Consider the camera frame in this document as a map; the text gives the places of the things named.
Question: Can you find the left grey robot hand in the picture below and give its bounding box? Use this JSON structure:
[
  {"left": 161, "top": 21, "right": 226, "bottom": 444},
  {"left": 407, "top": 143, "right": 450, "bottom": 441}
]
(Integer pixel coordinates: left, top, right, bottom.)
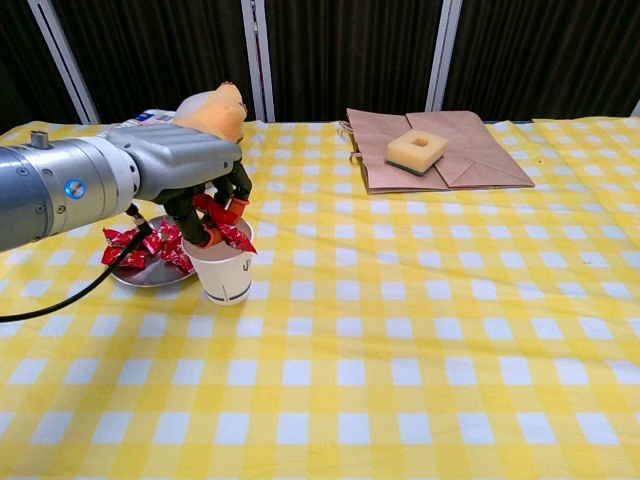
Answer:
[{"left": 105, "top": 123, "right": 254, "bottom": 249}]

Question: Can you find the white paper cup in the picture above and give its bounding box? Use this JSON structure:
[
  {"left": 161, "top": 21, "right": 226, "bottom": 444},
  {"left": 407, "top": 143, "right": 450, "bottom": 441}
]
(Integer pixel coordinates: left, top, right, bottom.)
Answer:
[{"left": 180, "top": 218, "right": 255, "bottom": 307}]

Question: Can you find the white plastic food package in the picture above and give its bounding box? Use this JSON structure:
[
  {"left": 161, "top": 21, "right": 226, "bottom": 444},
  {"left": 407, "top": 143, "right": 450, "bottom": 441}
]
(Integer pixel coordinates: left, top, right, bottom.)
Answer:
[{"left": 122, "top": 108, "right": 176, "bottom": 132}]

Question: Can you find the orange plush toy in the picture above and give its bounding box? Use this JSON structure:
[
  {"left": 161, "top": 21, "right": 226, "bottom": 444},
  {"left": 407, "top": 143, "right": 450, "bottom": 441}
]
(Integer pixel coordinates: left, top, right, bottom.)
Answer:
[{"left": 172, "top": 81, "right": 250, "bottom": 146}]

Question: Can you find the black pleated curtain panel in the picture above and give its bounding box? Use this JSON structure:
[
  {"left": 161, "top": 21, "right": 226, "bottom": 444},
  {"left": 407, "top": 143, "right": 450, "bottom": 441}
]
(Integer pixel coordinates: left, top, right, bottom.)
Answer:
[
  {"left": 443, "top": 0, "right": 640, "bottom": 123},
  {"left": 0, "top": 0, "right": 89, "bottom": 136},
  {"left": 49, "top": 0, "right": 256, "bottom": 124},
  {"left": 264, "top": 0, "right": 445, "bottom": 123}
]

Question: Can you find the round metal plate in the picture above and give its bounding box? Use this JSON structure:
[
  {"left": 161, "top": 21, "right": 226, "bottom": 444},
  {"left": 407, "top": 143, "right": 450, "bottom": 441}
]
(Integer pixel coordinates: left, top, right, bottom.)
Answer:
[{"left": 109, "top": 214, "right": 197, "bottom": 289}]

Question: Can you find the yellow sponge with square hole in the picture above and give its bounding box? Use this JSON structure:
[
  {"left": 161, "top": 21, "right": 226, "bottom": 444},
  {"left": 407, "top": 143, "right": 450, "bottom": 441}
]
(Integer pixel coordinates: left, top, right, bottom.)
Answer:
[{"left": 384, "top": 127, "right": 449, "bottom": 178}]

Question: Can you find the yellow white checkered tablecloth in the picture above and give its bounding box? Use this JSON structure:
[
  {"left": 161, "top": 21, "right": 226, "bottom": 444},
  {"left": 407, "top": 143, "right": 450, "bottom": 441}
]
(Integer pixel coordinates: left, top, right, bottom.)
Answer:
[{"left": 0, "top": 117, "right": 640, "bottom": 480}]

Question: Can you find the flat brown paper bag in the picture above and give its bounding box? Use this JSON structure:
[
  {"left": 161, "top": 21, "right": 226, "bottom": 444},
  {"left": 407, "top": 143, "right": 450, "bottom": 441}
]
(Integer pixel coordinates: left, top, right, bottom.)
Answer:
[{"left": 337, "top": 107, "right": 536, "bottom": 195}]

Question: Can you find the black left hand cable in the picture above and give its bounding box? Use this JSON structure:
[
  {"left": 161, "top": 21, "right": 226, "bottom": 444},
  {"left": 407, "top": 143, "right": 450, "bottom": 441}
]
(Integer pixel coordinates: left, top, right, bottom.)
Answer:
[{"left": 0, "top": 202, "right": 151, "bottom": 324}]

